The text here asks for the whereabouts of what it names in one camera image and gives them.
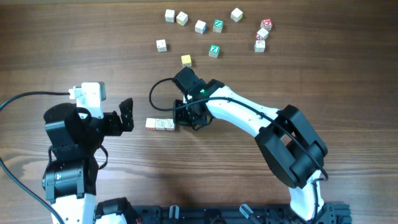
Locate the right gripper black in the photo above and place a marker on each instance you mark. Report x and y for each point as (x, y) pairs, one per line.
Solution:
(178, 117)

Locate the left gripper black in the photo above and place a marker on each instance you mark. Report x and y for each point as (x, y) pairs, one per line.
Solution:
(114, 128)

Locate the white block red drawing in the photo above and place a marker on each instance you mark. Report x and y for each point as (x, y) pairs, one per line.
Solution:
(169, 125)

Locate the white block faint drawing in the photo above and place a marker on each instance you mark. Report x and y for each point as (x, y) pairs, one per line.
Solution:
(160, 124)

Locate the white block red letter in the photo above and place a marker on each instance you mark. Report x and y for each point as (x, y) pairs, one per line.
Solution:
(150, 123)

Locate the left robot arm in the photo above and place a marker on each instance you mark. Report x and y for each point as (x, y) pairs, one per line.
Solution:
(70, 177)

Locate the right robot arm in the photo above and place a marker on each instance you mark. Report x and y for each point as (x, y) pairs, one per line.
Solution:
(292, 149)

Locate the yellow top block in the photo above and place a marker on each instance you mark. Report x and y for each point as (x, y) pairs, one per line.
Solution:
(186, 61)

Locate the green Z block lower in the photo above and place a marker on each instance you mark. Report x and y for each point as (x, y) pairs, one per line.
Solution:
(214, 51)

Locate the green z block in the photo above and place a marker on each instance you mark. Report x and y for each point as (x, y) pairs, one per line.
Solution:
(214, 51)
(218, 26)

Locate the white block dotted left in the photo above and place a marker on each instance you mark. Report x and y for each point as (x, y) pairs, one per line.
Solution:
(161, 45)

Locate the white block blue side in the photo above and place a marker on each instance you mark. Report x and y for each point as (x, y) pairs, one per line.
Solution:
(200, 27)

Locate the green Z block upper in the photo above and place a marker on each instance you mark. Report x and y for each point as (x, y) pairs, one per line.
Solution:
(218, 26)

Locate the white block yellow side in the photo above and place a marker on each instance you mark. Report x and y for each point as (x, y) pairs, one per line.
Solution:
(182, 18)

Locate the plain white block top-left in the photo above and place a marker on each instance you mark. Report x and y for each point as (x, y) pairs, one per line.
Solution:
(169, 15)

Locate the white block blue edge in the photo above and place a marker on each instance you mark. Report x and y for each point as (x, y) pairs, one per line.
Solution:
(260, 46)

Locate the plain white block top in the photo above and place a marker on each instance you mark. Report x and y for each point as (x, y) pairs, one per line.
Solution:
(236, 14)

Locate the white block red edge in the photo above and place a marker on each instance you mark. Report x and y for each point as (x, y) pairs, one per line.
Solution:
(262, 34)

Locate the red O block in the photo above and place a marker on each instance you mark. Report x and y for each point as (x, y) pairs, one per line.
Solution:
(267, 24)

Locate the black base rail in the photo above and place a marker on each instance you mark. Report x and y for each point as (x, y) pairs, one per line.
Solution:
(119, 210)

